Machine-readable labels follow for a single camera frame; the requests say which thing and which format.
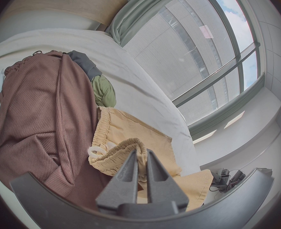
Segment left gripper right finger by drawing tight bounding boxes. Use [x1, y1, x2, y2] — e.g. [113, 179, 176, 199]
[146, 149, 189, 207]

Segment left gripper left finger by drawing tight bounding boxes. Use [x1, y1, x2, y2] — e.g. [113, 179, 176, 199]
[96, 150, 139, 209]

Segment tan shorts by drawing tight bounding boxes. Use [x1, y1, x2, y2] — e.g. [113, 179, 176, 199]
[88, 106, 214, 212]

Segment bed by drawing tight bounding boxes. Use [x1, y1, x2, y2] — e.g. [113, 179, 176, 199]
[0, 0, 201, 193]

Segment green garment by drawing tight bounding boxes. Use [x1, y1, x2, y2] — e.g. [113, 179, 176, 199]
[91, 75, 117, 108]

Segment brown shorts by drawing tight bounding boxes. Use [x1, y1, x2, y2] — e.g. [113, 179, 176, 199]
[0, 51, 112, 208]

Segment window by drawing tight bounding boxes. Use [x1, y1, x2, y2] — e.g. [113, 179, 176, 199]
[123, 0, 261, 126]

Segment black garment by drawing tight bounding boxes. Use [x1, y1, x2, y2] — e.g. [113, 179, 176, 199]
[67, 51, 102, 82]

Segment grey-green curtain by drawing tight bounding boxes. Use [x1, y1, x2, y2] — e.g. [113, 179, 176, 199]
[106, 0, 204, 45]

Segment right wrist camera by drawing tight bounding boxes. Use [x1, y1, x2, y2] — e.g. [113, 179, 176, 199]
[220, 168, 231, 184]

